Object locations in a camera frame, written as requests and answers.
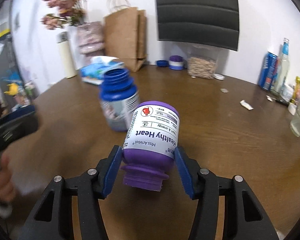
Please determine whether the purple Healthy Heart bottle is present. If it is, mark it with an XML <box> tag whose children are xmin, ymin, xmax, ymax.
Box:
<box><xmin>121</xmin><ymin>101</ymin><xmax>180</xmax><ymax>191</ymax></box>

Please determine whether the person's left hand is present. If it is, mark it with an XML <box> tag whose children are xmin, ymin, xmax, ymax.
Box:
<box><xmin>0</xmin><ymin>154</ymin><xmax>17</xmax><ymax>203</ymax></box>

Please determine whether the cluttered metal shelf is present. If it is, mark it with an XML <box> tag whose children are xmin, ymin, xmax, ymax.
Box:
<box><xmin>0</xmin><ymin>29</ymin><xmax>38</xmax><ymax>112</ymax></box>

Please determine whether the blue open pill bottle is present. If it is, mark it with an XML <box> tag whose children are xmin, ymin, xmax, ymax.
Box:
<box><xmin>100</xmin><ymin>68</ymin><xmax>140</xmax><ymax>132</ymax></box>

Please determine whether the white paper scrap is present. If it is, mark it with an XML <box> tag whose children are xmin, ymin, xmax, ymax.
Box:
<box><xmin>239</xmin><ymin>100</ymin><xmax>254</xmax><ymax>111</ymax></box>

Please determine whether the blue tissue box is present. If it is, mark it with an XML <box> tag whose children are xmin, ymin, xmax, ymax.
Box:
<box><xmin>79</xmin><ymin>56</ymin><xmax>125</xmax><ymax>86</ymax></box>

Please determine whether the cream thermos bottle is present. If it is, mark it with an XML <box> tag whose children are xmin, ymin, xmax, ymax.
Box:
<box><xmin>57</xmin><ymin>31</ymin><xmax>77</xmax><ymax>79</ymax></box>

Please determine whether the small white lid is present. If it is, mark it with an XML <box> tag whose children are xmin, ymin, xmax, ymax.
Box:
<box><xmin>213</xmin><ymin>73</ymin><xmax>225</xmax><ymax>80</ymax></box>

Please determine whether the blue soda can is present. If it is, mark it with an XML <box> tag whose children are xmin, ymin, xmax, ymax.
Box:
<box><xmin>257</xmin><ymin>52</ymin><xmax>277</xmax><ymax>90</ymax></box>

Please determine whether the clear jar of grains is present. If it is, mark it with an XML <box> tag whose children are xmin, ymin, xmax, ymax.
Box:
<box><xmin>187</xmin><ymin>45</ymin><xmax>219</xmax><ymax>79</ymax></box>

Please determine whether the purple white bottle cap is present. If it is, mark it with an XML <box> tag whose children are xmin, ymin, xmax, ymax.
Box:
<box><xmin>168</xmin><ymin>55</ymin><xmax>184</xmax><ymax>70</ymax></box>

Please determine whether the pink textured vase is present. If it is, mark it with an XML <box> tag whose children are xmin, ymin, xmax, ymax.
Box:
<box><xmin>77</xmin><ymin>21</ymin><xmax>104</xmax><ymax>55</ymax></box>

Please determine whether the blue bottle cap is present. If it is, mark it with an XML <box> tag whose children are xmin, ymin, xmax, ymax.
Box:
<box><xmin>156</xmin><ymin>60</ymin><xmax>169</xmax><ymax>67</ymax></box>

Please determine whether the clear glass drink bottle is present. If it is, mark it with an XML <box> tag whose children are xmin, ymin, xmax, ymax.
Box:
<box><xmin>270</xmin><ymin>38</ymin><xmax>289</xmax><ymax>95</ymax></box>

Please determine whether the dried pink flower bouquet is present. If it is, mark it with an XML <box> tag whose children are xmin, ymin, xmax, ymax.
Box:
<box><xmin>41</xmin><ymin>0</ymin><xmax>86</xmax><ymax>30</ymax></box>

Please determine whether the brown paper bag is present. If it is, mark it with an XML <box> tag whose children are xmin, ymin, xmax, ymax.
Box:
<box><xmin>104</xmin><ymin>0</ymin><xmax>147</xmax><ymax>72</ymax></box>

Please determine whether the black chair backrest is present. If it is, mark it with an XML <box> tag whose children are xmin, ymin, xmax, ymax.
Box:
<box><xmin>156</xmin><ymin>0</ymin><xmax>239</xmax><ymax>51</ymax></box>

